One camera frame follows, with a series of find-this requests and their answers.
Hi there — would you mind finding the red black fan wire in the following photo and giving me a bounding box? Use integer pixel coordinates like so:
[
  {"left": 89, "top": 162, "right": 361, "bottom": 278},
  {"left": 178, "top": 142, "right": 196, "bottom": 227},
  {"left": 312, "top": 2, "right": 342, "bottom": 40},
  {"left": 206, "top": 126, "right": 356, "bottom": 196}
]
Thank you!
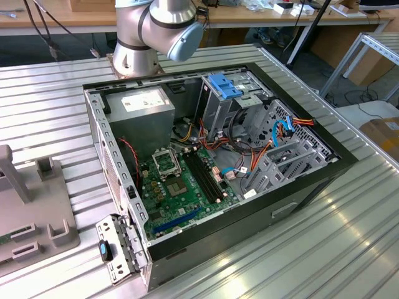
[{"left": 118, "top": 136, "right": 142, "bottom": 189}]

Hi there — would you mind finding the grey metal disk bay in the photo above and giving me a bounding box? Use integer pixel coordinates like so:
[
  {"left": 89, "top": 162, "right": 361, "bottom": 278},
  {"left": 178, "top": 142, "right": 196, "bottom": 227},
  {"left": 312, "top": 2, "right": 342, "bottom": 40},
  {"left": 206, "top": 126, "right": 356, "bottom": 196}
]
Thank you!
[{"left": 239, "top": 136, "right": 339, "bottom": 200}]

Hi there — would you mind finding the clear plastic bags pile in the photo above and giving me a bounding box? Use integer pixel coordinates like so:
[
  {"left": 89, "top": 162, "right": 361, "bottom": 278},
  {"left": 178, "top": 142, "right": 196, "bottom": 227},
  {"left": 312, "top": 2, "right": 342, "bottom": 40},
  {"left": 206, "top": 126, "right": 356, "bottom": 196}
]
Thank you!
[{"left": 241, "top": 0, "right": 277, "bottom": 13}]

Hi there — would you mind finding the orange wire bundle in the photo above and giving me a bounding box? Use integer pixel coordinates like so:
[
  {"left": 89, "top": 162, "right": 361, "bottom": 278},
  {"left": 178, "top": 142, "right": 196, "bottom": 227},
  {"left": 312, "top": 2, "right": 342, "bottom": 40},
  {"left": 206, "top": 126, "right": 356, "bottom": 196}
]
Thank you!
[{"left": 198, "top": 120, "right": 272, "bottom": 175}]

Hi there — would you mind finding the wooden desk with white legs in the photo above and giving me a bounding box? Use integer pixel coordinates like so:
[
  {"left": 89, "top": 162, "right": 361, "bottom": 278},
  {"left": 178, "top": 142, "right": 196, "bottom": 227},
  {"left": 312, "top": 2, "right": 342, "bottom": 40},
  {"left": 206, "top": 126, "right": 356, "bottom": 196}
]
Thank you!
[{"left": 204, "top": 0, "right": 398, "bottom": 65}]

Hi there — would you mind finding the white and brown flat box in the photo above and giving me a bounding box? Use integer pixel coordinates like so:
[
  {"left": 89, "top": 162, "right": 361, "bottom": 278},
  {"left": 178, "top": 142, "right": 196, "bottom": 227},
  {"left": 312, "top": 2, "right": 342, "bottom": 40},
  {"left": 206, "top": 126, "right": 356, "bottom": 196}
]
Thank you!
[{"left": 330, "top": 2, "right": 365, "bottom": 18}]

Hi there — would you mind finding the cardboard box with yellow label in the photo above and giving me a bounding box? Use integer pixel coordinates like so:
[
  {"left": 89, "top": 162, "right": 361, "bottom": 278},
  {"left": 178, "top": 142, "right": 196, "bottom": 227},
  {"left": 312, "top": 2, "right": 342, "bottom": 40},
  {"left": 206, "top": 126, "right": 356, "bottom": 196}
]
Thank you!
[{"left": 358, "top": 116, "right": 399, "bottom": 163}]

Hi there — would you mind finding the blue expansion slot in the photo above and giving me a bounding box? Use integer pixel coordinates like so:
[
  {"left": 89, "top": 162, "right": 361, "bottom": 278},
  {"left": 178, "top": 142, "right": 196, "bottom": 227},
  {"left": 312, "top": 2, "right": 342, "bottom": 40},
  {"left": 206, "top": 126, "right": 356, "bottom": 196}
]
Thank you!
[{"left": 151, "top": 207, "right": 202, "bottom": 233}]

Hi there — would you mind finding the black monitor base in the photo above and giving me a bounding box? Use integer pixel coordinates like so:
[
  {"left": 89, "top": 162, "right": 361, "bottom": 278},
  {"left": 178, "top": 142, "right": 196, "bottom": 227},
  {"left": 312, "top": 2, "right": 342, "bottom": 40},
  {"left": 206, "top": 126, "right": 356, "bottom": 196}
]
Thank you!
[{"left": 358, "top": 0, "right": 381, "bottom": 14}]

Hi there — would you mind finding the blue SATA wire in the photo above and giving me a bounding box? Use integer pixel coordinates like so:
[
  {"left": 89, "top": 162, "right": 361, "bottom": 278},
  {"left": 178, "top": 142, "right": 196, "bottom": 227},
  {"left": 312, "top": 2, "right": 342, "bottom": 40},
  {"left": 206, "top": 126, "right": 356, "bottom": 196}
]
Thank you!
[{"left": 270, "top": 116, "right": 296, "bottom": 150}]

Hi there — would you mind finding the metal expansion slot bracket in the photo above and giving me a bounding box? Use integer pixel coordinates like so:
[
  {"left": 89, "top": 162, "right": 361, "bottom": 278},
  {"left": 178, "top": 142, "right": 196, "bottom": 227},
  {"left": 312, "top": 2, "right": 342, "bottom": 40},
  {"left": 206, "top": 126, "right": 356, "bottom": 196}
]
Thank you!
[{"left": 95, "top": 213, "right": 150, "bottom": 286}]

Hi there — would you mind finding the thick black cable loop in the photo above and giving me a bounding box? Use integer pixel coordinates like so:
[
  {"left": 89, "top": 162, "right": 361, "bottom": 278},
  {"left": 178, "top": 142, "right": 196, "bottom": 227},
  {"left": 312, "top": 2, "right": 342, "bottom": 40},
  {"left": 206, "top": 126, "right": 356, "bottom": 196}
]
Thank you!
[{"left": 228, "top": 107, "right": 252, "bottom": 153}]

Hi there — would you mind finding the brown square chipset heatsink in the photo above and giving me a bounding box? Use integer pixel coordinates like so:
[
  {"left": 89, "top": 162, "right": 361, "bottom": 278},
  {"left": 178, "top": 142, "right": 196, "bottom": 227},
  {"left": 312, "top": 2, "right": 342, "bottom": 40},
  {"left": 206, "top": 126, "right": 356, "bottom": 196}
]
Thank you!
[{"left": 166, "top": 179, "right": 190, "bottom": 197}]

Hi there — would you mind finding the orange red yellow power wire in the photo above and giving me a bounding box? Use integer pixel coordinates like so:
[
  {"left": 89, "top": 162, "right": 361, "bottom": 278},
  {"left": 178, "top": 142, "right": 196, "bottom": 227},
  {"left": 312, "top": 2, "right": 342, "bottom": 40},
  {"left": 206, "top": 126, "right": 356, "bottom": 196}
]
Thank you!
[{"left": 284, "top": 115, "right": 316, "bottom": 138}]

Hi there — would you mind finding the black blue bracket latch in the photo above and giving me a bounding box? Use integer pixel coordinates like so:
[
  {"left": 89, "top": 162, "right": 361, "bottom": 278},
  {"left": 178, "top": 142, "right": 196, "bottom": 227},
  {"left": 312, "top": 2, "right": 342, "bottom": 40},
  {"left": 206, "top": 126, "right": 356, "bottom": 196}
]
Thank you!
[{"left": 98, "top": 239, "right": 113, "bottom": 262}]

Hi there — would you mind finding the black cable with metal plug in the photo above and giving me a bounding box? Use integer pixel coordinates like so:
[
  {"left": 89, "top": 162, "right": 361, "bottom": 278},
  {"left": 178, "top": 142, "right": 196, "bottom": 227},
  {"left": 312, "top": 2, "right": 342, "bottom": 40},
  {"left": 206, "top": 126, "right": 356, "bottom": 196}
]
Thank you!
[{"left": 32, "top": 0, "right": 101, "bottom": 59}]

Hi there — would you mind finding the black tripod pole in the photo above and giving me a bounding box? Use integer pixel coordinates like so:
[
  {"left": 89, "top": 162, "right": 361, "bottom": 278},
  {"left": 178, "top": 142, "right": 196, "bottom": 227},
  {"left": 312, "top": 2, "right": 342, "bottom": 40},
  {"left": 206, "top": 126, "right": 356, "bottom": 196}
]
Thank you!
[{"left": 285, "top": 0, "right": 333, "bottom": 66}]

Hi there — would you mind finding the black open PC case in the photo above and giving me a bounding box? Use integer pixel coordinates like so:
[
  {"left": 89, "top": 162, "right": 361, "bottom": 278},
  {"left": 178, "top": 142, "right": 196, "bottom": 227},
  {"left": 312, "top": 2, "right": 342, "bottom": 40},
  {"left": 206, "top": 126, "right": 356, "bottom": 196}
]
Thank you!
[{"left": 81, "top": 62, "right": 359, "bottom": 292}]

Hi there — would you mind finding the grey metal drive cage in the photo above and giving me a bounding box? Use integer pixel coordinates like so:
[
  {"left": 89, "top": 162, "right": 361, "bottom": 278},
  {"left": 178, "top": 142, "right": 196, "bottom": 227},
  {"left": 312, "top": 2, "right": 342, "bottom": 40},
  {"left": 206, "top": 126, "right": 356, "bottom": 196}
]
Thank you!
[{"left": 199, "top": 70, "right": 272, "bottom": 141}]

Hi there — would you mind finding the white product box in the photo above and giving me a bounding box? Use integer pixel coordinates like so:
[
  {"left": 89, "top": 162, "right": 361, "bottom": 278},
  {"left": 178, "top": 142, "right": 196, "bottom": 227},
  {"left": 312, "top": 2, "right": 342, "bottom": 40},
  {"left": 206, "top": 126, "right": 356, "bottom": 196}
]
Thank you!
[{"left": 291, "top": 3, "right": 315, "bottom": 16}]

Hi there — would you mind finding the short blue board wire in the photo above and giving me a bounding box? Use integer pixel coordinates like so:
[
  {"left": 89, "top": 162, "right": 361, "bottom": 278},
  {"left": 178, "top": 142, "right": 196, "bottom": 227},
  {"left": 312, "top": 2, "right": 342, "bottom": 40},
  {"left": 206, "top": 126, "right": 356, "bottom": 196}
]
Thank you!
[{"left": 221, "top": 167, "right": 250, "bottom": 182}]

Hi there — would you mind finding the wooden desk with grey edge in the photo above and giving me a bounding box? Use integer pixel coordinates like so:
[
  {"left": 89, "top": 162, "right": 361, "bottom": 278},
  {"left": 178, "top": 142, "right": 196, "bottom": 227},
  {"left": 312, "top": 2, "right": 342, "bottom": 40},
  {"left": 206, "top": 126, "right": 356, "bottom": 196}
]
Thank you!
[{"left": 0, "top": 0, "right": 118, "bottom": 37}]

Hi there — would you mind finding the grey power supply unit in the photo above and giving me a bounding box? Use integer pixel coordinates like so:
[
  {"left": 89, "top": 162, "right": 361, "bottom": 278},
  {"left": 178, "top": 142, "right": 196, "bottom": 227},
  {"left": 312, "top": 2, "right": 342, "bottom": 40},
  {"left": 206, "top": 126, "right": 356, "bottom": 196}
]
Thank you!
[{"left": 104, "top": 85, "right": 177, "bottom": 161}]

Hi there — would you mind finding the green circuit board stick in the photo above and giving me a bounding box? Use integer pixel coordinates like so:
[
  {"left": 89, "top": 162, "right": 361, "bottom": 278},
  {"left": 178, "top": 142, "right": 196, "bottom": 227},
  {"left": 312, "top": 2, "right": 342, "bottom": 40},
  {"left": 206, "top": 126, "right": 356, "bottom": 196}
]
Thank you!
[{"left": 0, "top": 230, "right": 19, "bottom": 247}]

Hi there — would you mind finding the green motherboard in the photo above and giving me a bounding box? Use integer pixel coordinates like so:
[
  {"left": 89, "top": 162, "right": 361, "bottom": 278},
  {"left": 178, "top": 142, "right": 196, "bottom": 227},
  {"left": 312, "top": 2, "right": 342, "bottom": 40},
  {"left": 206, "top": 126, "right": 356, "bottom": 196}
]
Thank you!
[{"left": 138, "top": 146, "right": 243, "bottom": 241}]

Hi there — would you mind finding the white box with black top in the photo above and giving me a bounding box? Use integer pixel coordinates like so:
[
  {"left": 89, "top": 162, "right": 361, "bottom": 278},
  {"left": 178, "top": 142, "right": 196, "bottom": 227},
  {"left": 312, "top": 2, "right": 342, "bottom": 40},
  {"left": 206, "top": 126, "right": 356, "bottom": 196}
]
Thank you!
[{"left": 273, "top": 2, "right": 296, "bottom": 15}]

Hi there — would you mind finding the empty blue drive carrier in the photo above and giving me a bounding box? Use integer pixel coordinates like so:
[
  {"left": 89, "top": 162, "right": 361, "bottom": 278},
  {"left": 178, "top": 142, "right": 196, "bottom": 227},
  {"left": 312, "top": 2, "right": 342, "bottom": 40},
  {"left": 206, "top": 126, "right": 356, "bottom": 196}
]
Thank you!
[{"left": 208, "top": 73, "right": 244, "bottom": 100}]

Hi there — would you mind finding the metal CPU socket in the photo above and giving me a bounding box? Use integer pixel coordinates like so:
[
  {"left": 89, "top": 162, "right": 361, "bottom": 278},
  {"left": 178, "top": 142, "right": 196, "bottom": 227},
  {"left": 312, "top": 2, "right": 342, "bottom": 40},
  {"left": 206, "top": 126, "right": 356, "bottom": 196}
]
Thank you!
[{"left": 151, "top": 148, "right": 182, "bottom": 177}]

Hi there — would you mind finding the large brown cardboard box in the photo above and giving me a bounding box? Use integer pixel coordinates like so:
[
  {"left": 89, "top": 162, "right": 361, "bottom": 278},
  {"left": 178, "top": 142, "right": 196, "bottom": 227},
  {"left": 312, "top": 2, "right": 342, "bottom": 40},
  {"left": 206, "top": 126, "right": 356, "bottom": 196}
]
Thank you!
[{"left": 311, "top": 26, "right": 392, "bottom": 87}]

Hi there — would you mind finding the small grey metal tool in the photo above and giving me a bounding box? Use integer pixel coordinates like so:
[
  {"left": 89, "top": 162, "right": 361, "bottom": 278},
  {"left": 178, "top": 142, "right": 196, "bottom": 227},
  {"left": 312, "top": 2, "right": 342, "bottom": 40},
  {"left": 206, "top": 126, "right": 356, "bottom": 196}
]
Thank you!
[{"left": 0, "top": 8, "right": 26, "bottom": 18}]

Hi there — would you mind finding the black RAM slot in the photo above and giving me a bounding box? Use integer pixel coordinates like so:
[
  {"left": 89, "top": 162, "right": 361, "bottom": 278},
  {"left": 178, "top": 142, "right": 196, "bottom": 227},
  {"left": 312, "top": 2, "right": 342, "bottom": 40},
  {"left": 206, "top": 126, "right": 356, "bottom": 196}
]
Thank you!
[
  {"left": 182, "top": 151, "right": 219, "bottom": 205},
  {"left": 190, "top": 149, "right": 226, "bottom": 202}
]

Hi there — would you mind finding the white flat board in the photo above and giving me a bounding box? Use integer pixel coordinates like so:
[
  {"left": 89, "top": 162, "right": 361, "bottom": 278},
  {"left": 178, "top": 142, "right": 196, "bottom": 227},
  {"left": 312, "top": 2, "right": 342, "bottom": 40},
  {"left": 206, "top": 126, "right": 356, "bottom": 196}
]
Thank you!
[{"left": 336, "top": 100, "right": 399, "bottom": 128}]

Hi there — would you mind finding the grey parts rack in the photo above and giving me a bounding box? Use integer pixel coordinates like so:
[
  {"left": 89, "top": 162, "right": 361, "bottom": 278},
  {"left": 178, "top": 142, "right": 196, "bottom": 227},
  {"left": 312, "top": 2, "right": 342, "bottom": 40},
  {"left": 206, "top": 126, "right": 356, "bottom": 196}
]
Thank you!
[{"left": 0, "top": 145, "right": 81, "bottom": 265}]

